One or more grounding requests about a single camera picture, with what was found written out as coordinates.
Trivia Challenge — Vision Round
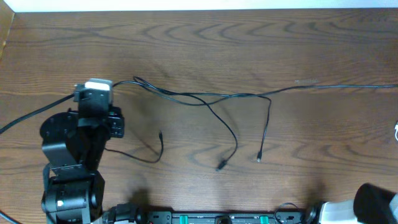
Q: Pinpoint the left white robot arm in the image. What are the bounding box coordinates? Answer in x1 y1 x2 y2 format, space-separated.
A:
40 88 124 223

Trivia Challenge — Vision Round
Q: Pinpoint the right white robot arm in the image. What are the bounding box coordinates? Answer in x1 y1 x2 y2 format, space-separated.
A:
303 183 397 224

